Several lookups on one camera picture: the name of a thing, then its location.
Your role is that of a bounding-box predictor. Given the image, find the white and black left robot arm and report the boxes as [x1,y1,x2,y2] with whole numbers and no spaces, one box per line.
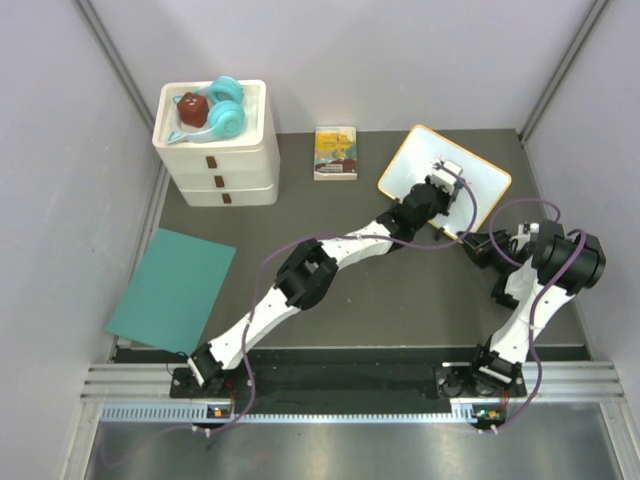
[187,175,462,397]

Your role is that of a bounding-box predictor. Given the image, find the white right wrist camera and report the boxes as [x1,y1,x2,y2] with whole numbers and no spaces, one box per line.
[515,222,540,248]

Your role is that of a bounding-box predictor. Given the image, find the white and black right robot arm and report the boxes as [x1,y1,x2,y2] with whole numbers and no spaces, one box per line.
[465,220,606,396]

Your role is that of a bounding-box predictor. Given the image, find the white three-drawer storage unit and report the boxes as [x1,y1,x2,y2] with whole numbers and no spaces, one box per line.
[152,80,280,207]

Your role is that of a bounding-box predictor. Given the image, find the dark red plush cube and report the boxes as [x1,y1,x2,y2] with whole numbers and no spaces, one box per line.
[177,92,209,128]

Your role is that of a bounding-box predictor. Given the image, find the yellow illustrated book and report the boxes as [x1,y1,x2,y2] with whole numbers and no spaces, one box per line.
[313,126,358,181]

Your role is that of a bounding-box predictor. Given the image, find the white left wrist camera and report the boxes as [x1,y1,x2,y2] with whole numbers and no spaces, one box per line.
[430,160,463,190]

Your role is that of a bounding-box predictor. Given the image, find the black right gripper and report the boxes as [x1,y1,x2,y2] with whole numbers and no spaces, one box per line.
[457,229,516,276]

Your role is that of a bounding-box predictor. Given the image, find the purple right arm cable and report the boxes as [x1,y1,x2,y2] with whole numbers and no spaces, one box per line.
[479,198,591,435]

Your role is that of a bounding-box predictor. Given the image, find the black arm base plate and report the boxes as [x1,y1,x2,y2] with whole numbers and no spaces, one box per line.
[169,361,503,403]

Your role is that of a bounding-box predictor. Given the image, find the teal cat-ear headphones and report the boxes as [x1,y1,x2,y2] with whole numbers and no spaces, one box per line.
[167,76,246,145]

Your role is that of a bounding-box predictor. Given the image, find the grey slotted cable duct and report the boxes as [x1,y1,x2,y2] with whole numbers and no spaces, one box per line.
[101,402,501,425]

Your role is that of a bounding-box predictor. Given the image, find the whiteboard with orange frame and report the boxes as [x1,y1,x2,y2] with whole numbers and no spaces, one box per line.
[378,125,512,239]

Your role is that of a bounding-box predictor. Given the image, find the teal paper sheet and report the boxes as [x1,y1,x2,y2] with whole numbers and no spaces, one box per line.
[106,228,236,354]

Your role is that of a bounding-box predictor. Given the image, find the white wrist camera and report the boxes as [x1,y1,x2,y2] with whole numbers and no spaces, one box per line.
[430,160,463,190]
[515,222,540,248]

